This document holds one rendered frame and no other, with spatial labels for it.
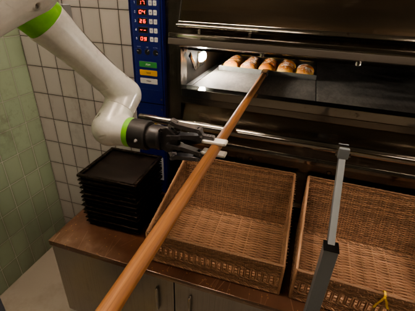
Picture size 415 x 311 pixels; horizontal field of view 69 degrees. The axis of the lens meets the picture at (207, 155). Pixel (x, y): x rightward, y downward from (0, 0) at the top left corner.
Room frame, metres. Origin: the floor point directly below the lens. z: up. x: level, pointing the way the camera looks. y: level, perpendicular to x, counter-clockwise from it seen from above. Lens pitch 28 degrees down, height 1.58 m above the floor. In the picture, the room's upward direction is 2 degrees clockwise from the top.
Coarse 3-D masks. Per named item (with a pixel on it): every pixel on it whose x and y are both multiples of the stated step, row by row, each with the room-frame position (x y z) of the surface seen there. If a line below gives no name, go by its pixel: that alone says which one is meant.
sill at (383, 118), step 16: (192, 96) 1.39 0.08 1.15; (208, 96) 1.37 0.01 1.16; (224, 96) 1.35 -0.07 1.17; (240, 96) 1.32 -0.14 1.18; (256, 96) 1.32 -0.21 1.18; (272, 96) 1.33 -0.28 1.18; (304, 112) 1.24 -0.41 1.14; (320, 112) 1.22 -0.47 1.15; (336, 112) 1.21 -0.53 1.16; (352, 112) 1.19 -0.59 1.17; (368, 112) 1.17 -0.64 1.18; (384, 112) 1.17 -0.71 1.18; (400, 112) 1.18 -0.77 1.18
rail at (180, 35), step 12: (180, 36) 1.25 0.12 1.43; (192, 36) 1.24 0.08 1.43; (204, 36) 1.23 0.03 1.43; (216, 36) 1.21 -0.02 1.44; (228, 36) 1.20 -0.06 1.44; (312, 48) 1.11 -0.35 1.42; (324, 48) 1.10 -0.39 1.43; (336, 48) 1.09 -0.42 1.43; (348, 48) 1.08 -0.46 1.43; (360, 48) 1.07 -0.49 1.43; (372, 48) 1.06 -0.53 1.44
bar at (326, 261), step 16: (208, 128) 0.97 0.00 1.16; (240, 128) 0.96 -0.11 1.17; (288, 144) 0.90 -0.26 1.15; (304, 144) 0.88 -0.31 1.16; (320, 144) 0.87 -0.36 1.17; (336, 144) 0.86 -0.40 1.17; (384, 160) 0.82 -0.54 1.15; (400, 160) 0.80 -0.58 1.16; (336, 176) 0.80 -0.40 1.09; (336, 192) 0.77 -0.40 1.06; (336, 208) 0.73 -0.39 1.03; (336, 224) 0.70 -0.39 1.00; (320, 256) 0.66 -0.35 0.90; (336, 256) 0.63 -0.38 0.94; (320, 272) 0.63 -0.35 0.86; (320, 288) 0.63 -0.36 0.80; (320, 304) 0.63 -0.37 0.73
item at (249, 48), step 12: (204, 48) 1.36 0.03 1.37; (216, 48) 1.22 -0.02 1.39; (228, 48) 1.19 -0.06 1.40; (240, 48) 1.18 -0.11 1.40; (252, 48) 1.17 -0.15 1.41; (264, 48) 1.16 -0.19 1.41; (276, 48) 1.14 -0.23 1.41; (288, 48) 1.13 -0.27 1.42; (300, 48) 1.12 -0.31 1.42; (348, 60) 1.13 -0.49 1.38; (360, 60) 1.06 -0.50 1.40; (372, 60) 1.05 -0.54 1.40; (384, 60) 1.04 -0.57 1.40; (396, 60) 1.03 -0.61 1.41; (408, 60) 1.02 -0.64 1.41
